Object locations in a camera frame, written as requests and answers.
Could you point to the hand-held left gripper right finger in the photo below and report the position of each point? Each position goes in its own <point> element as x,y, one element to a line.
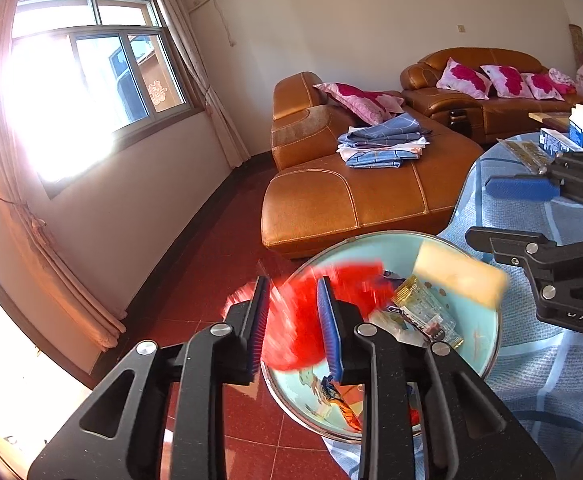
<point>330,330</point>

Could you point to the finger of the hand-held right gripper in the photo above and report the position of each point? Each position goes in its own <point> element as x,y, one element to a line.
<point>516,245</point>
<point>521,187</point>

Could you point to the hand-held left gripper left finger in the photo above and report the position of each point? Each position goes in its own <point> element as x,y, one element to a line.
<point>259,330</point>

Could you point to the yellow sponge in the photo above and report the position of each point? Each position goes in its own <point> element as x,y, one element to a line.
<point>456,272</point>

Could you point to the clear plastic bag red print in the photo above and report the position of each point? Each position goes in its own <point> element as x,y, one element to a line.
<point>396,327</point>

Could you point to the orange and blue wrapper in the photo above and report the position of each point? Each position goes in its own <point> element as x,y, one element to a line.
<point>344,405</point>

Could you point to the gold snack wrapper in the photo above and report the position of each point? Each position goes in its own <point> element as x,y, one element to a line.
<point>421,305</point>

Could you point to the light green enamel basin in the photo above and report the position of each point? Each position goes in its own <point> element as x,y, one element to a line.
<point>471,335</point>

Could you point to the blue plaid tablecloth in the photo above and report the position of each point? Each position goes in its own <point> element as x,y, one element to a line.
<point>511,215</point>

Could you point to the clear packet of brown snacks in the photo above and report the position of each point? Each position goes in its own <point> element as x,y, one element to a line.
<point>526,152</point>

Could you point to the white and blue box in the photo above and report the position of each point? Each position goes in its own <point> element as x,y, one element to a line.
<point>556,141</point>

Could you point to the wooden coffee table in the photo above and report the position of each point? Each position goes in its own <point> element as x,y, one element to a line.
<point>546,117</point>

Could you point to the brown leather three-seat sofa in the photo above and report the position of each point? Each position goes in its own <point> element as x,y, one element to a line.
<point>501,115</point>

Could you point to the square pink floral pillow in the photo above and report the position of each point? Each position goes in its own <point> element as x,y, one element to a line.
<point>541,86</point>
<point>506,81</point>
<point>464,79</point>

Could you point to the brown leather chaise sofa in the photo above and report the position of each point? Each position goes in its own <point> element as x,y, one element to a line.
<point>346,200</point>

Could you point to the folded blue plaid sheets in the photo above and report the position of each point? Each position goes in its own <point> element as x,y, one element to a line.
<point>381,140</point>

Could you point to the rolled beige mat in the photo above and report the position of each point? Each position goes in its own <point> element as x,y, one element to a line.
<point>576,45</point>

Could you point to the long pink floral pillow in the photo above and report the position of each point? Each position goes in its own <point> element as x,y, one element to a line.
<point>356,100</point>

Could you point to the beige fabric curtain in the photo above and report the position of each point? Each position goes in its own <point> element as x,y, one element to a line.
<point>46,260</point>
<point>206,85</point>

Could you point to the red paper window decal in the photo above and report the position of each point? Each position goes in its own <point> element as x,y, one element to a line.
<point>157,93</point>

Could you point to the sliding glass window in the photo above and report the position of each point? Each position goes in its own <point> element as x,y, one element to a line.
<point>121,75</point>

